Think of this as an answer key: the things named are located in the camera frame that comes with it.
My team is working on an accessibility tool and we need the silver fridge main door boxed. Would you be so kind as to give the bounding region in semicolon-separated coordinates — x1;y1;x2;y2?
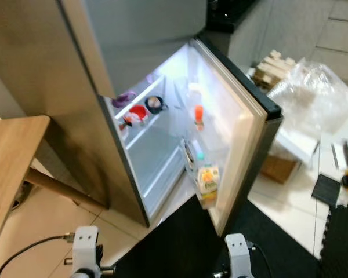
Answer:
171;36;283;237

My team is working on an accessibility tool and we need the silver fridge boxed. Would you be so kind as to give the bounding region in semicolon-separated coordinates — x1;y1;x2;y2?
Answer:
0;0;209;228

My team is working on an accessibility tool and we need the light wooden dining table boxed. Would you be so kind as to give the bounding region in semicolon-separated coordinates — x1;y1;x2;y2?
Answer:
0;115;108;261

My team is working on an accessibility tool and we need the grey slipper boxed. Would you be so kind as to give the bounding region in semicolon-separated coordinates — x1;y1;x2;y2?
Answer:
13;182;32;210

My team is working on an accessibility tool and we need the red pot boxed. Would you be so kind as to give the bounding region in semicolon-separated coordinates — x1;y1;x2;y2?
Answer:
123;104;148;127

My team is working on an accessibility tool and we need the black mug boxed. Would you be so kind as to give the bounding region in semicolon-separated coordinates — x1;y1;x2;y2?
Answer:
145;96;168;115

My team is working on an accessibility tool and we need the green black food bag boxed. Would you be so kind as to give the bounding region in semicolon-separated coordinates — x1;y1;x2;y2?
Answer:
183;139;195;171

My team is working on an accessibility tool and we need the clear bottle white cap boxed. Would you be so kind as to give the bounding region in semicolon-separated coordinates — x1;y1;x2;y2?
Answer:
186;83;204;108

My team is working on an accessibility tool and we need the small bottle orange cap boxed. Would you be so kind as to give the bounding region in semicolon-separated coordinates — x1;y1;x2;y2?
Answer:
193;104;205;131

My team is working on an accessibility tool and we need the clear bottle green cap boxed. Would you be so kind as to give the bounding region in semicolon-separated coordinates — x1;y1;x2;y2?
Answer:
193;152;206;169

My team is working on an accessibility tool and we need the yellow juice carton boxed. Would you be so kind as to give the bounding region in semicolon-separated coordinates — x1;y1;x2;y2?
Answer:
197;165;221;206

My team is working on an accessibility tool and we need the black floor carpet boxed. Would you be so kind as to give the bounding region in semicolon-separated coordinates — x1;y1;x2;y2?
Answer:
116;200;322;278

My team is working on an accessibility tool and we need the black kitchen countertop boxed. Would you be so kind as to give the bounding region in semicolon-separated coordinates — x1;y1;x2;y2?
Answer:
205;0;256;34

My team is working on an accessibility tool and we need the brown cardboard box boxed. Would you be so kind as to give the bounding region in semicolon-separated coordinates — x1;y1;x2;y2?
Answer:
260;155;296;185

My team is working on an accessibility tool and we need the white flat box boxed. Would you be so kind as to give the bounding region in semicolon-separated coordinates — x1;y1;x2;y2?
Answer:
278;126;318;169

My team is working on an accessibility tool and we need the grey kitchen cabinet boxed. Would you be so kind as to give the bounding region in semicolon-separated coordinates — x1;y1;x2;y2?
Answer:
226;0;348;87

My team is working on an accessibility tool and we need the small black ribbed mat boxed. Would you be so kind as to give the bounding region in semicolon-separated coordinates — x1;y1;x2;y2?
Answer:
311;174;343;207

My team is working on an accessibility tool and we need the black foam puzzle mat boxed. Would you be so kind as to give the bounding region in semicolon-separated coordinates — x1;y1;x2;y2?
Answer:
319;204;348;278

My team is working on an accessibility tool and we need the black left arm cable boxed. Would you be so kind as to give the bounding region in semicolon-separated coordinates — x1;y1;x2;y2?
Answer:
3;233;76;278

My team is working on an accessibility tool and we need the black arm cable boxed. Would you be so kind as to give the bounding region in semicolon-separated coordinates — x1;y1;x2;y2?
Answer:
249;243;273;278
3;233;76;278

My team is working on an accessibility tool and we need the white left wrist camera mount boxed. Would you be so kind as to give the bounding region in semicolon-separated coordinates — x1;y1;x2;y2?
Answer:
72;226;100;273

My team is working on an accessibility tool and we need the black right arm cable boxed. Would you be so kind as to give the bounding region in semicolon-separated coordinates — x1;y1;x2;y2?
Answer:
249;243;273;278

